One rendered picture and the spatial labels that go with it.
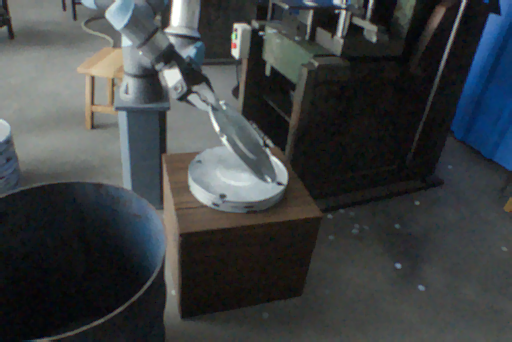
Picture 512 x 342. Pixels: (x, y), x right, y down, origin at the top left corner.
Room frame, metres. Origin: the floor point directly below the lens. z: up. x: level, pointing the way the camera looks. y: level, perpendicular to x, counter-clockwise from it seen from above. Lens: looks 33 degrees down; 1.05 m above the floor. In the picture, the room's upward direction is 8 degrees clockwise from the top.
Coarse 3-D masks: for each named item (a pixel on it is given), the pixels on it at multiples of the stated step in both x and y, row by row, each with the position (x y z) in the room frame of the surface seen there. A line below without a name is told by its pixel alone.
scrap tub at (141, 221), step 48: (48, 192) 0.69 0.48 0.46; (96, 192) 0.72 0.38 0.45; (0, 240) 0.60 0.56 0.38; (48, 240) 0.67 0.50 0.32; (96, 240) 0.71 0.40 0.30; (144, 240) 0.68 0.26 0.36; (0, 288) 0.56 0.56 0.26; (48, 288) 0.65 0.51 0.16; (96, 288) 0.70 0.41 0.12; (144, 288) 0.45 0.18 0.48; (0, 336) 0.51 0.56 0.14; (48, 336) 0.61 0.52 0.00; (96, 336) 0.37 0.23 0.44; (144, 336) 0.45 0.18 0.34
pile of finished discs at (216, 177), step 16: (192, 160) 1.00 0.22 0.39; (208, 160) 1.03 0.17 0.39; (224, 160) 1.04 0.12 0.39; (192, 176) 0.93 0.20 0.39; (208, 176) 0.94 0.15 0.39; (224, 176) 0.95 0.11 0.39; (240, 176) 0.96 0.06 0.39; (208, 192) 0.87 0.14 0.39; (224, 192) 0.88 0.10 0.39; (240, 192) 0.89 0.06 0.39; (256, 192) 0.90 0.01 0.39; (272, 192) 0.91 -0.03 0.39; (224, 208) 0.85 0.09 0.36; (240, 208) 0.85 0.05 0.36; (256, 208) 0.86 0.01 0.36
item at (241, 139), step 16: (224, 112) 1.03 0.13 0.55; (224, 128) 0.94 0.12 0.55; (240, 128) 1.02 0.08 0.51; (240, 144) 0.93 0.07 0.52; (256, 144) 1.05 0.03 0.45; (240, 160) 0.84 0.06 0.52; (256, 160) 0.95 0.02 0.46; (272, 160) 1.05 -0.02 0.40; (256, 176) 0.85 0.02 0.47; (272, 176) 0.95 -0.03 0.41
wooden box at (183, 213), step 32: (192, 192) 0.91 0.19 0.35; (288, 192) 0.98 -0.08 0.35; (192, 224) 0.77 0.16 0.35; (224, 224) 0.79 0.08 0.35; (256, 224) 0.81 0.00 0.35; (288, 224) 0.86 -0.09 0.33; (320, 224) 0.89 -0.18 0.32; (192, 256) 0.75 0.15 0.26; (224, 256) 0.78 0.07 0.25; (256, 256) 0.82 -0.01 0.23; (288, 256) 0.86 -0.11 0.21; (192, 288) 0.75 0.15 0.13; (224, 288) 0.79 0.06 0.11; (256, 288) 0.82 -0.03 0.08; (288, 288) 0.87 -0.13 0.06
